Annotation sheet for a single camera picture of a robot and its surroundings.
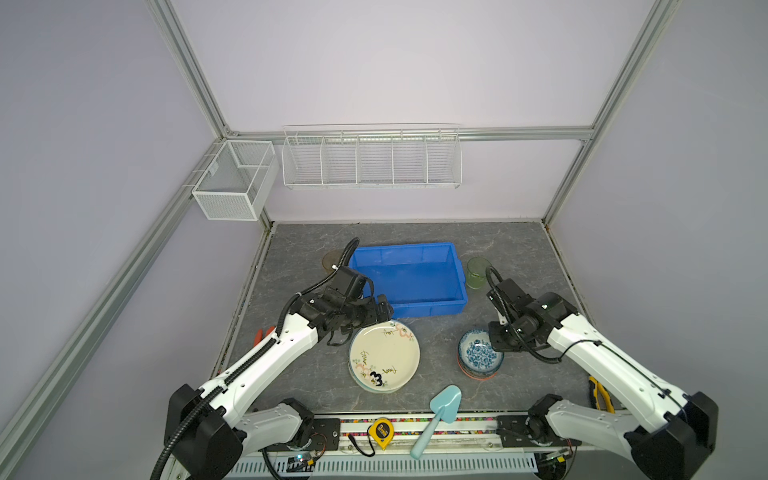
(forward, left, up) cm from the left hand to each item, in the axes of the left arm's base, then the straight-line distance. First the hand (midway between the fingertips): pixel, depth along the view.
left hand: (379, 319), depth 77 cm
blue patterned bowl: (-7, -26, -9) cm, 28 cm away
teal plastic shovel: (-18, -16, -14) cm, 28 cm away
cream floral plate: (-4, -1, -14) cm, 15 cm away
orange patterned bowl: (-13, -24, -8) cm, 28 cm away
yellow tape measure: (-23, +1, -13) cm, 27 cm away
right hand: (-7, -31, -4) cm, 32 cm away
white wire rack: (+51, -1, +15) cm, 53 cm away
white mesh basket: (+52, +47, +7) cm, 70 cm away
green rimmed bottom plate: (-14, +1, -13) cm, 20 cm away
